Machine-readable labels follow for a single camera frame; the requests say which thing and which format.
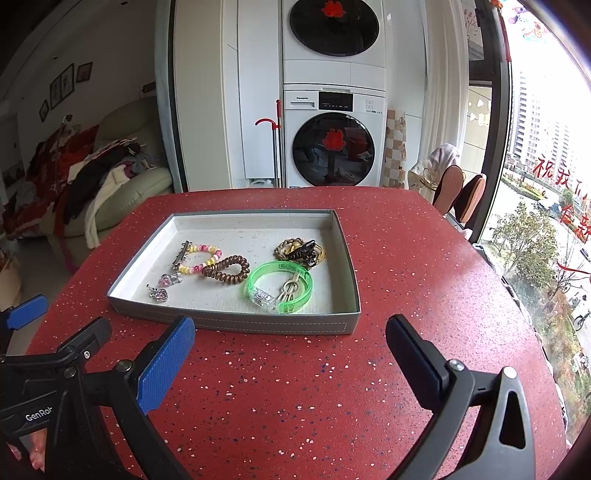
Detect silver heart pendant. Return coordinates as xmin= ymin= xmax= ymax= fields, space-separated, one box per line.
xmin=147 ymin=272 xmax=182 ymax=304

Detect beige braided rope bracelet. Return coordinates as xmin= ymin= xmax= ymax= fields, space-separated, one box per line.
xmin=274 ymin=237 xmax=308 ymax=260

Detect green glitter bracelet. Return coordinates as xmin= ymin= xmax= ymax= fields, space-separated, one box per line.
xmin=245 ymin=261 xmax=314 ymax=315

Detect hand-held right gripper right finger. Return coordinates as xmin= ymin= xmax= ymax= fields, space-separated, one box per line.
xmin=385 ymin=314 xmax=537 ymax=480

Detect white curtain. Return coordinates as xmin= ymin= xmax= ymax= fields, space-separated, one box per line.
xmin=422 ymin=0 xmax=472 ymax=162

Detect red handled mop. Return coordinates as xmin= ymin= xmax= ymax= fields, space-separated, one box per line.
xmin=255 ymin=99 xmax=283 ymax=188

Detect white cabinet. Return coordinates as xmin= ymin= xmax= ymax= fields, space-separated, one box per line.
xmin=173 ymin=0 xmax=284 ymax=192

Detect white dryer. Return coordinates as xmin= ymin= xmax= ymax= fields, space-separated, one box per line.
xmin=281 ymin=0 xmax=386 ymax=86

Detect white cloth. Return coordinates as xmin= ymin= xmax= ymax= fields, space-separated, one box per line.
xmin=427 ymin=143 xmax=462 ymax=174

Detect red window sticker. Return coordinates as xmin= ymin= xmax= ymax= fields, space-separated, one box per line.
xmin=531 ymin=154 xmax=591 ymax=243

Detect checkered panel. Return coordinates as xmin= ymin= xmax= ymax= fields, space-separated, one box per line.
xmin=383 ymin=108 xmax=407 ymax=188

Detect white washing machine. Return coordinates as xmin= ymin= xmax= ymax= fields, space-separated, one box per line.
xmin=283 ymin=83 xmax=386 ymax=188

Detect tall wall picture frame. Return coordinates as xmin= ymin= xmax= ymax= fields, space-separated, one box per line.
xmin=50 ymin=65 xmax=75 ymax=109

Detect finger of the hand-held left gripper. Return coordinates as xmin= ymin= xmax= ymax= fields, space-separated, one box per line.
xmin=25 ymin=316 xmax=113 ymax=370
xmin=0 ymin=295 xmax=49 ymax=331

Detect pile of clothes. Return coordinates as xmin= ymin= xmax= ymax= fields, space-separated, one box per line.
xmin=0 ymin=124 xmax=153 ymax=245

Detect silver ornate hair clip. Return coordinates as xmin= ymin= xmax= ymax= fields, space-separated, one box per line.
xmin=172 ymin=240 xmax=192 ymax=271

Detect brown spiral hair tie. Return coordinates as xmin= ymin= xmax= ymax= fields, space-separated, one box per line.
xmin=202 ymin=254 xmax=250 ymax=284

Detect beige sofa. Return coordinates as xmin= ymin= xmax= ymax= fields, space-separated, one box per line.
xmin=39 ymin=111 xmax=174 ymax=259

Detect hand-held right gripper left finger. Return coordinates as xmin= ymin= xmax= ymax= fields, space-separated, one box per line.
xmin=46 ymin=316 xmax=196 ymax=480

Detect pink yellow beaded bracelet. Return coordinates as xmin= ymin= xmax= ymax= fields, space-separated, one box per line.
xmin=178 ymin=244 xmax=222 ymax=275

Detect brown slipper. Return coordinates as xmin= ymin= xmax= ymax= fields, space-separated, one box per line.
xmin=455 ymin=174 xmax=486 ymax=229
xmin=433 ymin=165 xmax=465 ymax=215

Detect person's left hand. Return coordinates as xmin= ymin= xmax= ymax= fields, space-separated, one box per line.
xmin=4 ymin=427 xmax=49 ymax=472

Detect grey tray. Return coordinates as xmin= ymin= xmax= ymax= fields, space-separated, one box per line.
xmin=107 ymin=210 xmax=362 ymax=335

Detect black claw hair clip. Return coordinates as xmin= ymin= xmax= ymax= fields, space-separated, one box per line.
xmin=288 ymin=237 xmax=324 ymax=268

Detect beige hair clip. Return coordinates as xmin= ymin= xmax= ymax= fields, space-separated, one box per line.
xmin=276 ymin=272 xmax=301 ymax=303

